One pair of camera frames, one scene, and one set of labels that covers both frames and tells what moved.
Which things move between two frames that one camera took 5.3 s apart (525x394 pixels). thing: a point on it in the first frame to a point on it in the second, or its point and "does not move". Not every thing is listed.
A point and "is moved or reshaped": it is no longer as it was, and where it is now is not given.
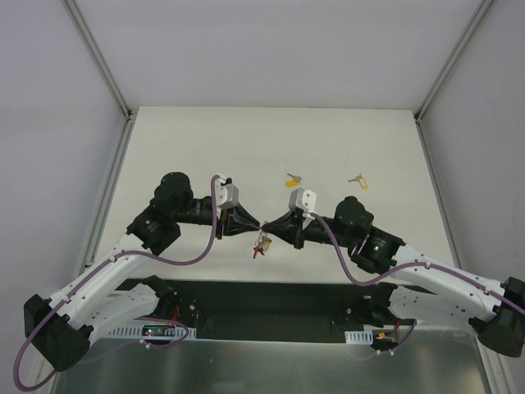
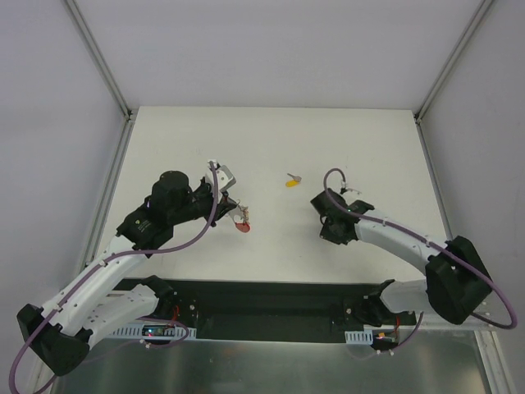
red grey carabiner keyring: x=262 y=244 is moved or reshaped
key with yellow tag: x=294 y=182 does not move
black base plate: x=279 y=311 does not move
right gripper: x=298 y=231 to x=330 y=231
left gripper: x=224 y=223 to x=221 y=208
